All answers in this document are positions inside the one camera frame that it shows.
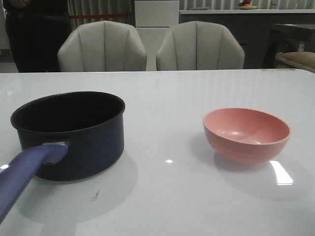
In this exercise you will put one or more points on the grey upholstered chair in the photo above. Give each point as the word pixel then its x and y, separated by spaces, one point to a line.
pixel 199 45
pixel 103 46

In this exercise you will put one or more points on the grey curtain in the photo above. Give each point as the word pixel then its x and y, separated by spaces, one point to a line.
pixel 95 7

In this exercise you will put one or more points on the dark sideboard cabinet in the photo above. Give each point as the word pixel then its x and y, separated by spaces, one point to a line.
pixel 250 27

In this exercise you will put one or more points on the left grey upholstered chair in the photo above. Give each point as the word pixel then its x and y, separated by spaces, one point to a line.
pixel 103 46

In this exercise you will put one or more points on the dark blue saucepan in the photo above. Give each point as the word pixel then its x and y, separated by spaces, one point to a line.
pixel 64 137

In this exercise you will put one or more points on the red barrier belt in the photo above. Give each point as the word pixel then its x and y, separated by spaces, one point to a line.
pixel 99 16

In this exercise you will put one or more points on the right grey upholstered chair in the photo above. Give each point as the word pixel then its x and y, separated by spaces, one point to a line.
pixel 199 45

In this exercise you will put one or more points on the pink plastic bowl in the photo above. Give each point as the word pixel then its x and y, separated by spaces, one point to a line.
pixel 244 135

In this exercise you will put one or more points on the fruit plate on counter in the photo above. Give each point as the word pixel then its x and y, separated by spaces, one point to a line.
pixel 246 5

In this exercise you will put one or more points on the person in dark clothes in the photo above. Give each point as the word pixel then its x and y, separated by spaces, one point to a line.
pixel 36 30

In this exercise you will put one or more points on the white cabinet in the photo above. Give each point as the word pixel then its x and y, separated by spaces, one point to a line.
pixel 152 19

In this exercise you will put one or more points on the black appliance box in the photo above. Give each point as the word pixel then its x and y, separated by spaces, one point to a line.
pixel 288 38

